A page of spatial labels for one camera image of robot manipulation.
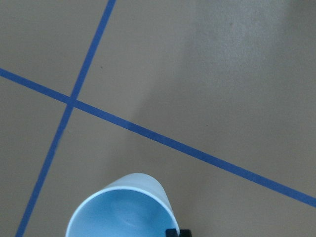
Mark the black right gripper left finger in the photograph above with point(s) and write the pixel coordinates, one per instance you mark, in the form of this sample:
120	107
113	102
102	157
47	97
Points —
171	233

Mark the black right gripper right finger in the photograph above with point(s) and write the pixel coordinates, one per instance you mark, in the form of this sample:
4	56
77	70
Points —
185	233

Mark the blue cup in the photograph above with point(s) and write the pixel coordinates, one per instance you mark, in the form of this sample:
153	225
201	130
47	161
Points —
135	205

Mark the blue tape grid lines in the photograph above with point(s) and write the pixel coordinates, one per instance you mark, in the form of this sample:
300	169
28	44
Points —
214	98

